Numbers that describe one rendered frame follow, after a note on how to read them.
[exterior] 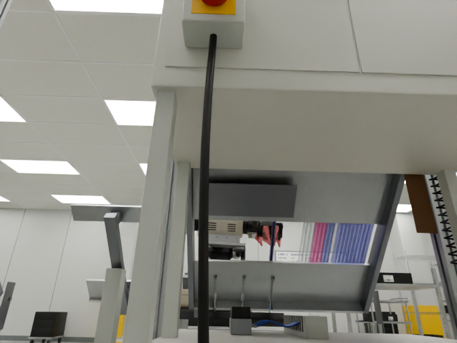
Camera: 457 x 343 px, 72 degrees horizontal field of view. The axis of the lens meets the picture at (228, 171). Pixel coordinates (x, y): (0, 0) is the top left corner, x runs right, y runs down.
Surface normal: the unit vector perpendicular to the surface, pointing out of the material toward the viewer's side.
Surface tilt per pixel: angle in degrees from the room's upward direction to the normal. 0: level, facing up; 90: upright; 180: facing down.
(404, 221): 90
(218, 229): 98
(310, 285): 137
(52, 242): 90
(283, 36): 90
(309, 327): 90
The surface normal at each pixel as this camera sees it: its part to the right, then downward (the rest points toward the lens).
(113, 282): 0.03, -0.40
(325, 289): 0.00, 0.39
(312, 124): -0.02, 0.91
